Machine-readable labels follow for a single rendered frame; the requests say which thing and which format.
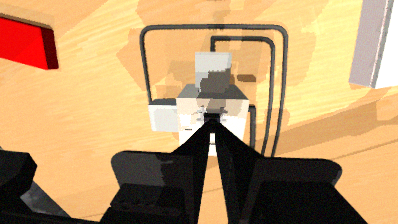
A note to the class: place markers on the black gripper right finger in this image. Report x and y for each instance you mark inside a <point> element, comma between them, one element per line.
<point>242,171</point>

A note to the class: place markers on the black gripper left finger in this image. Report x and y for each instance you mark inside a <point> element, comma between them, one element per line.
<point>185,168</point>

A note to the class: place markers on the dark red rectangular block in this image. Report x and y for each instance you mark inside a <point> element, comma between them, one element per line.
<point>28,44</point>

